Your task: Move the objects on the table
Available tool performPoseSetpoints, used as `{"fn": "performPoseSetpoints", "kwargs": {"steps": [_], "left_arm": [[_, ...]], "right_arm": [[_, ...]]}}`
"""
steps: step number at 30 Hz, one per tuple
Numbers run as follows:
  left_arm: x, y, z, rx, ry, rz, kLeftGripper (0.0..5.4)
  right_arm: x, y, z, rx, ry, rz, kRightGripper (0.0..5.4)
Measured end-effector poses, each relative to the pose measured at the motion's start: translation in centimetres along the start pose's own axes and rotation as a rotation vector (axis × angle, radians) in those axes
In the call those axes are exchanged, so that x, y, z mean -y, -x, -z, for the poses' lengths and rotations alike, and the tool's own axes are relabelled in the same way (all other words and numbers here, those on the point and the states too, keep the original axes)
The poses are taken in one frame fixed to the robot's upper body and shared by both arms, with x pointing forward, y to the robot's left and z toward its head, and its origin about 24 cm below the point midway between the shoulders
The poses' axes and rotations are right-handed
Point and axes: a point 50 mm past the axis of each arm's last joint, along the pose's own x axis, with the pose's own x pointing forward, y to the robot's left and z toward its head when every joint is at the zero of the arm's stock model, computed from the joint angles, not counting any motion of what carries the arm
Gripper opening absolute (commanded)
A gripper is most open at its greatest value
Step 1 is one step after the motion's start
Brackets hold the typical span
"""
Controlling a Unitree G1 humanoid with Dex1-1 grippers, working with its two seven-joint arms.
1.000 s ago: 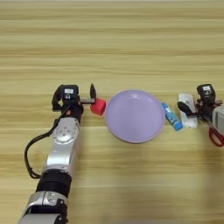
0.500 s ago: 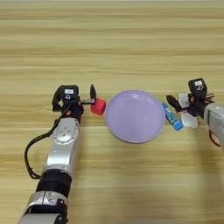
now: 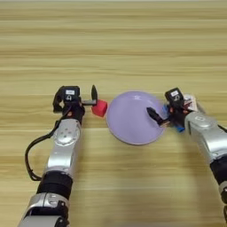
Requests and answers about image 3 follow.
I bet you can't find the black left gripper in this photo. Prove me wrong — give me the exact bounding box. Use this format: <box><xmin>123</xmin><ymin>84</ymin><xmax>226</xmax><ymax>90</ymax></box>
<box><xmin>52</xmin><ymin>84</ymin><xmax>98</xmax><ymax>125</ymax></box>

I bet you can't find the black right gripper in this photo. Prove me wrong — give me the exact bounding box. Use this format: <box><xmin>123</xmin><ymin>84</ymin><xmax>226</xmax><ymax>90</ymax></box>
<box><xmin>145</xmin><ymin>101</ymin><xmax>190</xmax><ymax>128</ymax></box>

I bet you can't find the red cube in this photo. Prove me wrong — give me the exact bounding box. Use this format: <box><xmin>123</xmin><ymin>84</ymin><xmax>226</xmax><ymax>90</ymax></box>
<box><xmin>90</xmin><ymin>98</ymin><xmax>108</xmax><ymax>118</ymax></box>

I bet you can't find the blue glue stick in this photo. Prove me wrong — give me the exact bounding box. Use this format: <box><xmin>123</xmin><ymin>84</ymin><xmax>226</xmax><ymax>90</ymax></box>
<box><xmin>161</xmin><ymin>105</ymin><xmax>186</xmax><ymax>133</ymax></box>

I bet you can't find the white rectangular remote device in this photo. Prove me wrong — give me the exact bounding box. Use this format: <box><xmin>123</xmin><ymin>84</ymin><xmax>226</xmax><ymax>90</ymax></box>
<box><xmin>183</xmin><ymin>93</ymin><xmax>199</xmax><ymax>113</ymax></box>

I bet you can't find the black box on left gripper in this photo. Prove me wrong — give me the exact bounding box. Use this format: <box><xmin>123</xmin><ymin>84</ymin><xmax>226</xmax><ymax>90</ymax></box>
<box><xmin>61</xmin><ymin>85</ymin><xmax>82</xmax><ymax>103</ymax></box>

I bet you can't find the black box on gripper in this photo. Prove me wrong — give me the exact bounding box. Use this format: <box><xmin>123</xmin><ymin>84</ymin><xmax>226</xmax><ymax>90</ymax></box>
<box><xmin>61</xmin><ymin>85</ymin><xmax>82</xmax><ymax>103</ymax></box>
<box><xmin>164</xmin><ymin>87</ymin><xmax>184</xmax><ymax>105</ymax></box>

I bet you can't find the purple round plate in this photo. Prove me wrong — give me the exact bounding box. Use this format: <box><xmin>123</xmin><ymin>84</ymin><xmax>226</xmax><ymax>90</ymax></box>
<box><xmin>106</xmin><ymin>90</ymin><xmax>168</xmax><ymax>146</ymax></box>

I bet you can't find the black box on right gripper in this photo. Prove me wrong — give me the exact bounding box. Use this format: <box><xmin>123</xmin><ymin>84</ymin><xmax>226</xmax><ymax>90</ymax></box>
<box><xmin>164</xmin><ymin>87</ymin><xmax>184</xmax><ymax>105</ymax></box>

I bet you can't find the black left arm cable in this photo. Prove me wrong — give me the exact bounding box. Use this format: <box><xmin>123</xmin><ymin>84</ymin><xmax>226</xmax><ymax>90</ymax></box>
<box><xmin>24</xmin><ymin>118</ymin><xmax>65</xmax><ymax>182</ymax></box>

